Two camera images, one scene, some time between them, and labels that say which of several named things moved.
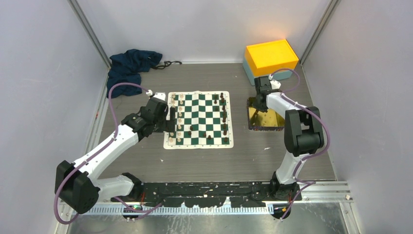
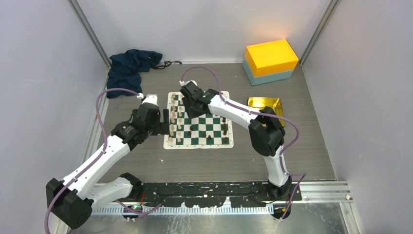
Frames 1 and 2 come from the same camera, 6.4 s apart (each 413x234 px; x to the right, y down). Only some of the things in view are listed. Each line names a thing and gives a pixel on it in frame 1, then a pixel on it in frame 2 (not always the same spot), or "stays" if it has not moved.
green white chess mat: (203, 120) stays
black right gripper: (258, 107) → (191, 114)
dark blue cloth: (126, 67) stays
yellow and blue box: (262, 59) stays
